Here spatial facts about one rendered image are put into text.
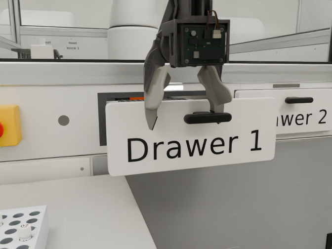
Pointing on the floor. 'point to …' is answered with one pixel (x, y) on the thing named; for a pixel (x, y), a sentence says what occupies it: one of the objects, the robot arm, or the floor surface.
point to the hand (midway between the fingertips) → (184, 120)
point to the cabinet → (220, 197)
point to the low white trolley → (84, 212)
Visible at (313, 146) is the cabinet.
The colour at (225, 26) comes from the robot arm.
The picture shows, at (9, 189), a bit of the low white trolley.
